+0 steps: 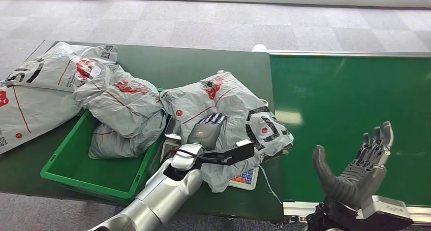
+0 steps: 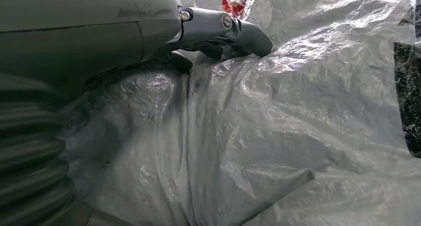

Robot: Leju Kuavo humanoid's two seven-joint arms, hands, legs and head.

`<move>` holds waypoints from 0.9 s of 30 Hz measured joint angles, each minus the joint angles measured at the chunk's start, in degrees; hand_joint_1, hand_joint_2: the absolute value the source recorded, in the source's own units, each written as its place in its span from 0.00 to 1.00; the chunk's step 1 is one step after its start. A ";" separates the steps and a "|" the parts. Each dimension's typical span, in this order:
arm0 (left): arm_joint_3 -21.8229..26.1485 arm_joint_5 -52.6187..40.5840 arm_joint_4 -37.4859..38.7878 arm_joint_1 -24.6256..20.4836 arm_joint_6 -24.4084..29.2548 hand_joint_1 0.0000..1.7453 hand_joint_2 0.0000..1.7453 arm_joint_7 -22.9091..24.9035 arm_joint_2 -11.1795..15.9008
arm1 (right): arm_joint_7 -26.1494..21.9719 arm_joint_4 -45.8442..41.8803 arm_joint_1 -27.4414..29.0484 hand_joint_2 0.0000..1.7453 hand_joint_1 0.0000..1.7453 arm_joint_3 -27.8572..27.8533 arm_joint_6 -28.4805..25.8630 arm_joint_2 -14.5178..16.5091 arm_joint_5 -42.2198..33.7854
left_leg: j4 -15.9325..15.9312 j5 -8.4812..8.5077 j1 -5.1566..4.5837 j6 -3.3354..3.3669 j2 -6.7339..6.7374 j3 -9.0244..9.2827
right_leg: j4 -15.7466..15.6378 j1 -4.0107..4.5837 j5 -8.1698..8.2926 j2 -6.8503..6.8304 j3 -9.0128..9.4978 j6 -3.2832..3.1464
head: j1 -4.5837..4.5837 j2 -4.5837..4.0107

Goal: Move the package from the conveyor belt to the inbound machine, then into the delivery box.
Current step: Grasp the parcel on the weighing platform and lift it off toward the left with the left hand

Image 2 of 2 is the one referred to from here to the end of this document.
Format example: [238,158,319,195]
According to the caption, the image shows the grey plastic mailer package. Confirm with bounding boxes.
[58,0,421,226]

